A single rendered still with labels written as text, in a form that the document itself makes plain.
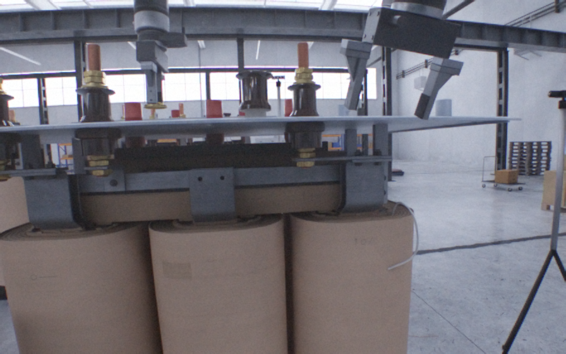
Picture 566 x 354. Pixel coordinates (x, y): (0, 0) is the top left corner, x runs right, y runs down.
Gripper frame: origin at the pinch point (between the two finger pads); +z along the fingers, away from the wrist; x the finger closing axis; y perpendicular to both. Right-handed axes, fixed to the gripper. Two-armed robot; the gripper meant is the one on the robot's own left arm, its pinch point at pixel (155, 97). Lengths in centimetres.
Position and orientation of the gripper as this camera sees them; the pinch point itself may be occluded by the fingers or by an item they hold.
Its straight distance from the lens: 86.1
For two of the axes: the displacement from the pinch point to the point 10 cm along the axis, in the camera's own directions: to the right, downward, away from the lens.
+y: -9.9, 0.4, -1.3
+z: 0.3, 9.9, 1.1
